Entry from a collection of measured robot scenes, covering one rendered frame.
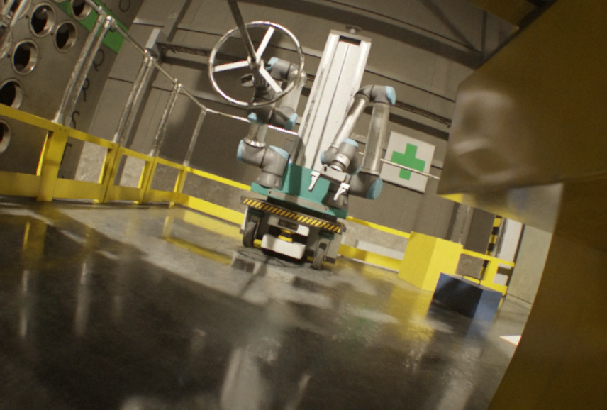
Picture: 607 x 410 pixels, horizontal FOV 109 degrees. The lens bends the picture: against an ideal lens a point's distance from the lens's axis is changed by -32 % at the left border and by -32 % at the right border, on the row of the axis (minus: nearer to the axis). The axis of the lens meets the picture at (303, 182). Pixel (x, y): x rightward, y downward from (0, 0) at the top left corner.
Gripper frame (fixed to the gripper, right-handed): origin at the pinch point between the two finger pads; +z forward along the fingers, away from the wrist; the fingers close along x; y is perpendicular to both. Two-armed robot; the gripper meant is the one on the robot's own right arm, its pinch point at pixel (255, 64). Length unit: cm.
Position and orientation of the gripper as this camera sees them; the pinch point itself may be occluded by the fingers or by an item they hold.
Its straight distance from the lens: 131.1
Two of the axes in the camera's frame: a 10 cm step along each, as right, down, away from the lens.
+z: -0.2, -0.7, -10.0
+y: 9.9, -1.3, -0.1
